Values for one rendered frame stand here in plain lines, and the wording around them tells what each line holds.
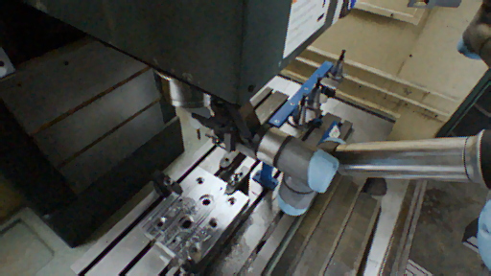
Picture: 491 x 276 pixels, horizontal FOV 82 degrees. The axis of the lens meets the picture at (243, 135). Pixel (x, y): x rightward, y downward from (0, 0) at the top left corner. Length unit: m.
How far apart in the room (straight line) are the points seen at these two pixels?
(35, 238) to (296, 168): 1.31
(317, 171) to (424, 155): 0.18
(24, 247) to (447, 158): 1.56
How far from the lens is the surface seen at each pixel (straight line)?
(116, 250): 1.08
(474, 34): 0.83
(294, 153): 0.54
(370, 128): 1.65
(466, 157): 0.56
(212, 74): 0.38
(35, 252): 1.59
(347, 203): 1.40
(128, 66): 1.08
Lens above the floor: 1.84
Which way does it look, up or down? 46 degrees down
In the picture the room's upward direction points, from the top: 4 degrees clockwise
